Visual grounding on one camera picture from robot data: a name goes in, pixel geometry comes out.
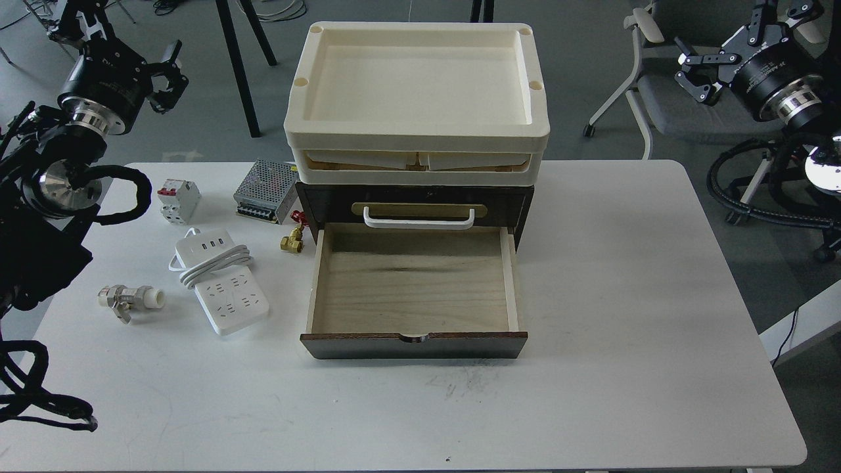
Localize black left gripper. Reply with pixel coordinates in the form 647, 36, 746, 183
58, 40, 189, 135

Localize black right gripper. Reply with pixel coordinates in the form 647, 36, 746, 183
675, 1, 825, 123

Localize white power strip with cable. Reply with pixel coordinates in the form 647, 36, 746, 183
169, 227, 270, 336

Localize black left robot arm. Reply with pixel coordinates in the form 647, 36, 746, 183
1, 39, 189, 314

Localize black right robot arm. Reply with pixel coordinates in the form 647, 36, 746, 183
675, 1, 839, 170

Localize black table legs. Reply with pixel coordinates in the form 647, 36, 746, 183
216, 0, 279, 139

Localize grey office chair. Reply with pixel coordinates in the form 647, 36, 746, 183
583, 0, 789, 160

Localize white red circuit breaker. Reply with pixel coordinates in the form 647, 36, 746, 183
157, 179, 200, 225

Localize metal mesh power supply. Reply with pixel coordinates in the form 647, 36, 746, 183
233, 159, 298, 224

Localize cream plastic tray lower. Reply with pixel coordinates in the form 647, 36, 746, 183
292, 148, 543, 187

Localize cream plastic tray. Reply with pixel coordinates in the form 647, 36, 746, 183
283, 21, 550, 154
292, 148, 543, 187

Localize cream plastic tray top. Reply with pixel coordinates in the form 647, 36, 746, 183
283, 21, 550, 154

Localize white plastic ball valve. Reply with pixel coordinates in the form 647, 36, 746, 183
97, 284, 166, 325

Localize open wooden drawer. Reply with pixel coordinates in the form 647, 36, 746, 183
300, 223, 528, 359

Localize brass valve red handle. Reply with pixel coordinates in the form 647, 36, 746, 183
279, 210, 309, 254

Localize white drawer handle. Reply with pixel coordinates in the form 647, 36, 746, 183
363, 206, 476, 231

